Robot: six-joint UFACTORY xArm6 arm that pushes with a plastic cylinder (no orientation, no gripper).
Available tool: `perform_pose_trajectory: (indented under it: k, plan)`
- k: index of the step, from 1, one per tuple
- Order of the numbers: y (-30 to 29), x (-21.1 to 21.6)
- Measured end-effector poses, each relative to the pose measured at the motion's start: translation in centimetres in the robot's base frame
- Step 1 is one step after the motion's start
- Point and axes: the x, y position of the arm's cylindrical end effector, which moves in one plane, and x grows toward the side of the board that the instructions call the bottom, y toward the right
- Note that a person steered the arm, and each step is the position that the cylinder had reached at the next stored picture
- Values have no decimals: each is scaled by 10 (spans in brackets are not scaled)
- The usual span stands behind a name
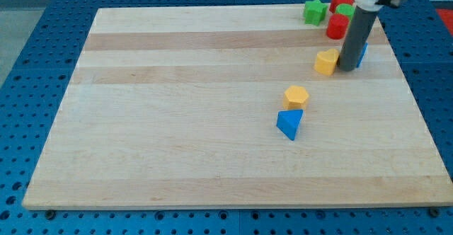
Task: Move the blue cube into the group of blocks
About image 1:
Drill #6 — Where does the blue cube block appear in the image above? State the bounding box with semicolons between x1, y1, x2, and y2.
356;42;368;69

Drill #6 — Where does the light wooden board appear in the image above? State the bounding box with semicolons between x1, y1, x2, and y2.
22;4;452;210

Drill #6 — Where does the blue triangle block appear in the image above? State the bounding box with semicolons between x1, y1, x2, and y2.
276;109;304;141

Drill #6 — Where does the yellow hexagon block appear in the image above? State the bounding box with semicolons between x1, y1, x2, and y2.
282;85;310;110

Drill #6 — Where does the yellow heart block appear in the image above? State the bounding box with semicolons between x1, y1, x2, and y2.
314;49;340;76

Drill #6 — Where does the green star block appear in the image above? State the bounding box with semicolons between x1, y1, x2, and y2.
303;0;327;26

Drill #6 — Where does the red cylinder block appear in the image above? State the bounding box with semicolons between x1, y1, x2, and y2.
326;14;350;40

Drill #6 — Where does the green cylinder block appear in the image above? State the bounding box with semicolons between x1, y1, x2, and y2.
335;4;355;21

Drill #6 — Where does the red hexagon block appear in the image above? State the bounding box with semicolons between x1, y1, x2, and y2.
329;0;355;13

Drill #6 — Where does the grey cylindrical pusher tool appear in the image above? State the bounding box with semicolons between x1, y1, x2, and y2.
338;6;378;71

